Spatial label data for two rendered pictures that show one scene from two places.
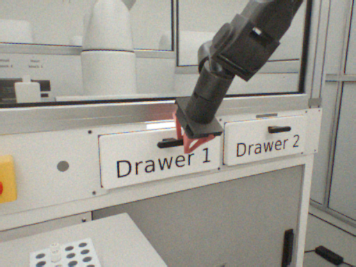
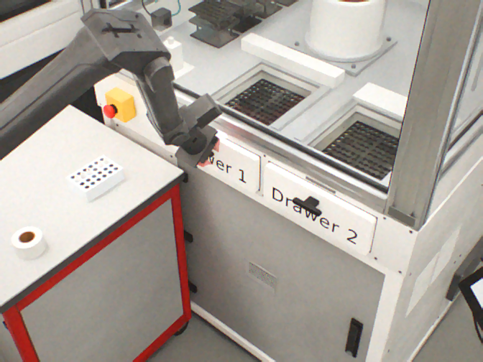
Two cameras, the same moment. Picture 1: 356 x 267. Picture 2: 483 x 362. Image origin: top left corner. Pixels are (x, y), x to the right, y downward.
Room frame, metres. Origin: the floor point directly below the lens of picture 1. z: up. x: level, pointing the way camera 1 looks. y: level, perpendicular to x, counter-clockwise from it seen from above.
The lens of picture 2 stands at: (0.24, -1.11, 1.86)
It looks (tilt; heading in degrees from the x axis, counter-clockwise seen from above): 42 degrees down; 69
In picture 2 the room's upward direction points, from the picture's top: straight up
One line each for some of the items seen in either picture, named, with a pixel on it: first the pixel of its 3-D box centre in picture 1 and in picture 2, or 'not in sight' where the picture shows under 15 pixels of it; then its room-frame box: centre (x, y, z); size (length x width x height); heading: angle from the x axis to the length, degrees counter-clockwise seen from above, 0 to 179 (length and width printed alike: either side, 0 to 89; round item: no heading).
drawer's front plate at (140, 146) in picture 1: (165, 153); (213, 151); (0.61, 0.03, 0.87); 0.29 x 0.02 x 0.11; 119
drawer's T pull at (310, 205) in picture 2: (276, 128); (310, 203); (0.74, -0.26, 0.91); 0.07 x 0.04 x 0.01; 119
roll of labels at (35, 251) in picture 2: not in sight; (29, 243); (0.13, -0.02, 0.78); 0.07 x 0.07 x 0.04
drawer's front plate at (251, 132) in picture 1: (268, 138); (315, 207); (0.76, -0.25, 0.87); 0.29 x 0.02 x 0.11; 119
